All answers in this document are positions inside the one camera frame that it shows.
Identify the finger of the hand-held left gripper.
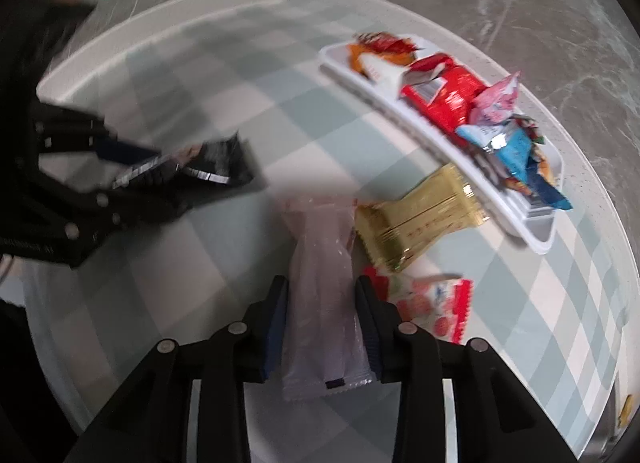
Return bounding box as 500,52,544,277
32,103,161,168
30,170,193,249

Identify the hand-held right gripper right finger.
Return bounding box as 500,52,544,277
354,275,581,463

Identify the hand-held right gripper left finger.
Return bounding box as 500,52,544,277
65,275,290,463

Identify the translucent pink snack packet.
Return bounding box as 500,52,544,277
277,195,376,401

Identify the black snack packet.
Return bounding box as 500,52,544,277
112,135,268,204

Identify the white plastic tray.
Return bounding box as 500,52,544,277
317,33,566,256

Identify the blue silver snack packet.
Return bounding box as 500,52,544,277
455,123,536,184

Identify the red white snack packet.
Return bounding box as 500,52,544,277
361,265,473,344

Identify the gold snack packet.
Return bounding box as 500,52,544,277
354,163,491,274

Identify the blue orange snack packet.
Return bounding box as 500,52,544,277
530,173,573,214

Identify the large red snack packet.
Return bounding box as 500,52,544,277
400,63,488,136

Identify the multicoloured snack packet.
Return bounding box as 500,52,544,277
515,113,553,184

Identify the silver red snack packet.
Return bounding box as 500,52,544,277
362,53,453,94

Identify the pink white snack packet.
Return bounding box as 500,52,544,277
467,70,522,126

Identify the red brown snack packet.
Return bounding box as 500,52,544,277
357,32,418,64

